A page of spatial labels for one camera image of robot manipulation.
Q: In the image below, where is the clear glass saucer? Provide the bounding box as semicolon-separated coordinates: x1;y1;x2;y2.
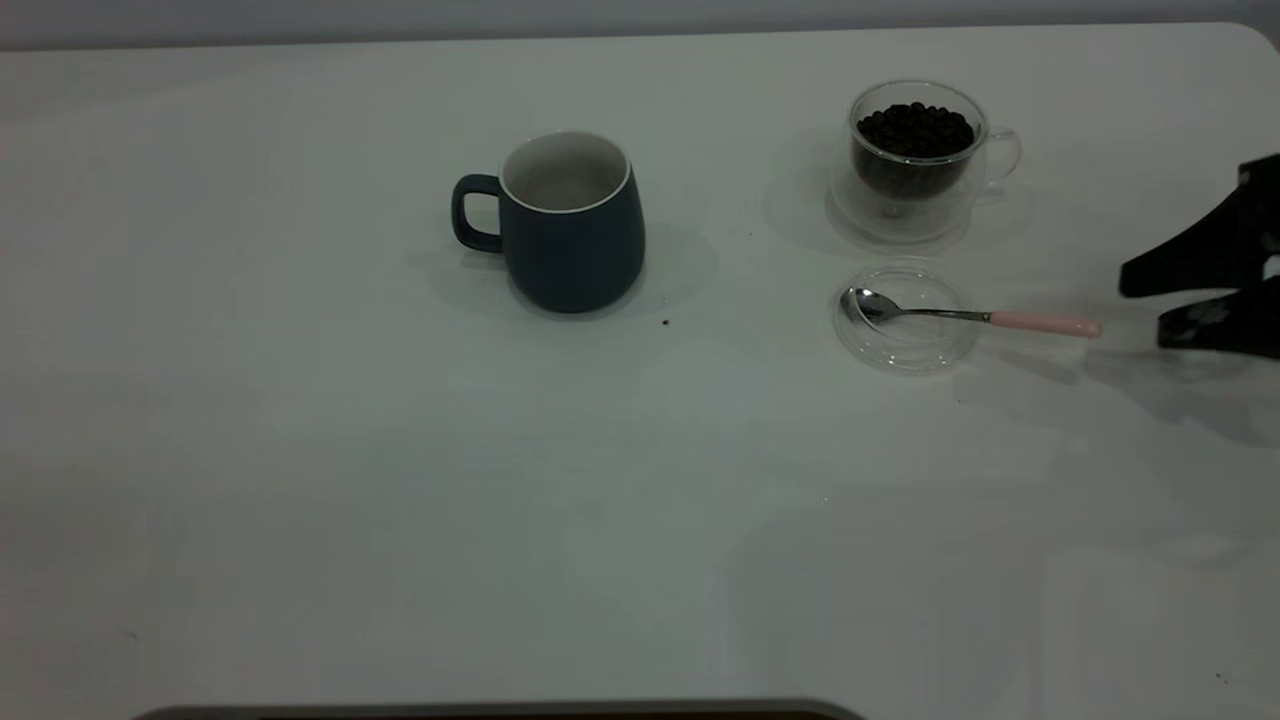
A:
826;165;976;246

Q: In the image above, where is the clear glass handled cup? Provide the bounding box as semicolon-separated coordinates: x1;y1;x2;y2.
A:
848;80;1023;217

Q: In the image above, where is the clear glass round dish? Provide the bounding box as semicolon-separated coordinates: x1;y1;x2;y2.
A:
833;260;983;377

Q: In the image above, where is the dark blue ceramic mug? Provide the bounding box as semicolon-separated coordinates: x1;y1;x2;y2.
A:
450;130;647;314

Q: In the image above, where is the metal spoon pink handle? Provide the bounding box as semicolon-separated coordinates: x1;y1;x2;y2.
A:
840;288;1105;339

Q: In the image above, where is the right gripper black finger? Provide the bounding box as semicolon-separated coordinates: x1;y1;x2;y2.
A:
1118;153;1280;299
1157;282;1280;360

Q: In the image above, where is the dark coffee beans pile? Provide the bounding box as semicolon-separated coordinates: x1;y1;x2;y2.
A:
852;102;976;199

